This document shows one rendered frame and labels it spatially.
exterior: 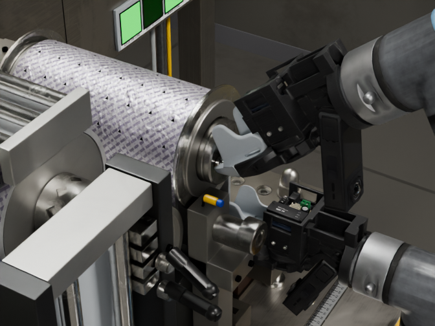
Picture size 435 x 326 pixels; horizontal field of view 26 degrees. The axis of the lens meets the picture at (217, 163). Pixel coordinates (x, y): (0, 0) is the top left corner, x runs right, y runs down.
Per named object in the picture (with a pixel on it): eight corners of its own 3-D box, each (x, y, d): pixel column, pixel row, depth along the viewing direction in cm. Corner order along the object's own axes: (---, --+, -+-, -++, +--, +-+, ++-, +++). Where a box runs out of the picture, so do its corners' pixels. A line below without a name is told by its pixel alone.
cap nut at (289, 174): (294, 204, 133) (296, 179, 130) (271, 196, 135) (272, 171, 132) (306, 191, 136) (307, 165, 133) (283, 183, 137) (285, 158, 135)
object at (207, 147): (242, 165, 110) (208, 196, 105) (227, 160, 111) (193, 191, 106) (245, 110, 106) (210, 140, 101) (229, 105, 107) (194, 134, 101)
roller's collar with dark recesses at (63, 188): (90, 276, 82) (85, 219, 78) (37, 253, 84) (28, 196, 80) (133, 235, 86) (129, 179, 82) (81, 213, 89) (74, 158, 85)
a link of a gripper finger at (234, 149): (193, 132, 103) (254, 103, 96) (223, 176, 104) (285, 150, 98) (178, 146, 100) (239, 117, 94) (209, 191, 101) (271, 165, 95)
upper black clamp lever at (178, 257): (207, 305, 73) (215, 298, 72) (161, 260, 73) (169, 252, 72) (216, 294, 74) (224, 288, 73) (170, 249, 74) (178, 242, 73)
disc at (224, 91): (178, 235, 106) (173, 128, 97) (175, 233, 106) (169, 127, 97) (244, 165, 116) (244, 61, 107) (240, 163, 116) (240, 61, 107)
